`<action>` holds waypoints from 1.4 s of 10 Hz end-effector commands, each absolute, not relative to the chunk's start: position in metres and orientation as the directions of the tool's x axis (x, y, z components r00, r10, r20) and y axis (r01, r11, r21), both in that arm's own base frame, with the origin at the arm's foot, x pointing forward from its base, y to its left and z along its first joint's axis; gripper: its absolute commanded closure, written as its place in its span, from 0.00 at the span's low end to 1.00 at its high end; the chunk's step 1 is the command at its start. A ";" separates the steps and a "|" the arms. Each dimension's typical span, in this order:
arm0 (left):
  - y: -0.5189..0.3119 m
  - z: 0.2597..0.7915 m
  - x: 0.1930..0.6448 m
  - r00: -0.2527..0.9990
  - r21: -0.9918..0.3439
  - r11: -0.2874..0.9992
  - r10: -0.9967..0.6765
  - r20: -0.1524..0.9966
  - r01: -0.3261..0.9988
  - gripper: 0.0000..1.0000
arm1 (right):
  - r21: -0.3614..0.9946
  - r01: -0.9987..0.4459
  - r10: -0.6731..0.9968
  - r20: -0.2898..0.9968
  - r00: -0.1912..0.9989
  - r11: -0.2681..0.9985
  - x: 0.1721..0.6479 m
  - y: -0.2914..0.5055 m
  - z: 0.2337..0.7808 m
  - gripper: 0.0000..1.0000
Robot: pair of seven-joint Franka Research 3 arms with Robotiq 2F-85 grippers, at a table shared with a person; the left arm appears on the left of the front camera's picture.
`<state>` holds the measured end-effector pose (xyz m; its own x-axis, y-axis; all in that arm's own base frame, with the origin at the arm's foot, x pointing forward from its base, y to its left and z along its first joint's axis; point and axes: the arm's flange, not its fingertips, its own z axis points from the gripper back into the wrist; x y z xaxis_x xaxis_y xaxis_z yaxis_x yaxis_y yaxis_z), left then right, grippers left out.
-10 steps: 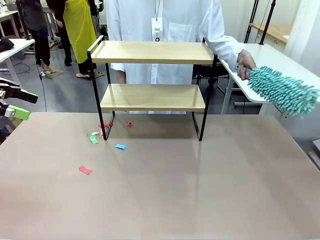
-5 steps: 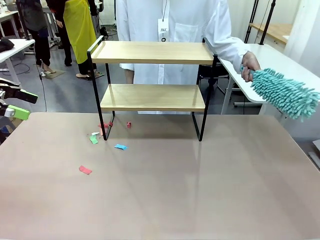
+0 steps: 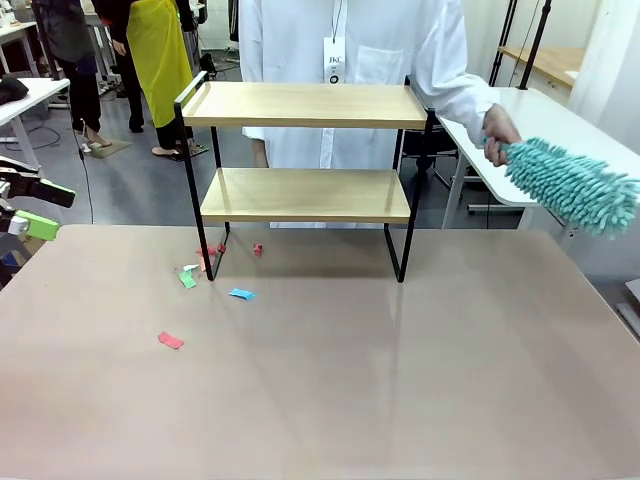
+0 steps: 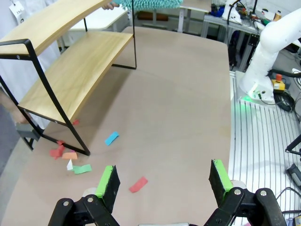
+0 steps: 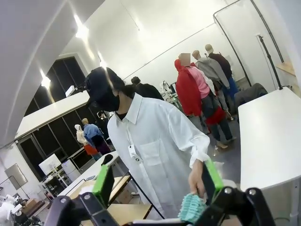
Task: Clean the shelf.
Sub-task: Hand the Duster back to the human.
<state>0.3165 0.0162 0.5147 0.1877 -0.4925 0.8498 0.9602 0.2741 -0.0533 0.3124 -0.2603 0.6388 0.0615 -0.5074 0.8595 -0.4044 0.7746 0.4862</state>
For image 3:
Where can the black stand pole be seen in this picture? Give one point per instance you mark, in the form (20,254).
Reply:
(537,40)

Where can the pink paper strip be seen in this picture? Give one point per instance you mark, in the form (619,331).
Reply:
(202,262)

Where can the white curtain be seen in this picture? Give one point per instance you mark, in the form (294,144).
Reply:
(610,60)

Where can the large red crumpled paper scrap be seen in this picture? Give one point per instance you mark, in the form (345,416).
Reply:
(216,248)

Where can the person in white lab coat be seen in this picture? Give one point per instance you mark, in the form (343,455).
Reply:
(300,40)

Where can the two-tier wood and black shelf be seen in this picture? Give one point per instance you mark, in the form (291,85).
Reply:
(300,121)

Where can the person in yellow apron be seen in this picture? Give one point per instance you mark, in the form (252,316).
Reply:
(155,60)

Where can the person in dark clothes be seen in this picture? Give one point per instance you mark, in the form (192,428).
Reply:
(75,30)

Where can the brown floor mat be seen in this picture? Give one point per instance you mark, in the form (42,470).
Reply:
(107,149)

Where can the small red crumpled paper scrap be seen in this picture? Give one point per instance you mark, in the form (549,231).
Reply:
(257,249)

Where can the flat red paper scrap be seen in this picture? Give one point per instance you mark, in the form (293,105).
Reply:
(171,340)

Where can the black office chair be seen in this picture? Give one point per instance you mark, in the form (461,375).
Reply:
(430,150)

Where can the grey metal bracket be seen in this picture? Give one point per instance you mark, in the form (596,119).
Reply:
(631,305)

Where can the teal microfibre duster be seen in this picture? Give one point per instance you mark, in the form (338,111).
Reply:
(565,185)

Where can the grey background desk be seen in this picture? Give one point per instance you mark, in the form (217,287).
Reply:
(15,32)

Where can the flat blue paper scrap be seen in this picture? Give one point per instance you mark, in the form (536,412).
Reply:
(243,294)

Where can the black bag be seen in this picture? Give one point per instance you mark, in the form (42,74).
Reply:
(11,90)

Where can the person's left hand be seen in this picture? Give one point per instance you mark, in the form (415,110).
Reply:
(500,127)

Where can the black tripod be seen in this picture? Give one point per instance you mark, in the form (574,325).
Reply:
(502,40)

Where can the person's left forearm white sleeve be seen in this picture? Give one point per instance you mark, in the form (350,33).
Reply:
(460,97)

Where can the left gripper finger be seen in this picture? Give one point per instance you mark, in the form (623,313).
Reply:
(37,227)
(45,192)

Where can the white desk with grey legs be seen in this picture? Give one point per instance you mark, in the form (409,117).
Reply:
(30,97)

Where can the large white desk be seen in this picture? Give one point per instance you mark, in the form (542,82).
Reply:
(530,105)

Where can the green paper scrap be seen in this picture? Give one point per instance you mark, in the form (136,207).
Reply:
(187,280)

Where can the white paper scrap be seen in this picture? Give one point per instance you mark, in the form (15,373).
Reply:
(190,267)

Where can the wooden background table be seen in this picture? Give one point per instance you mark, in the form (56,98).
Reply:
(550,62)

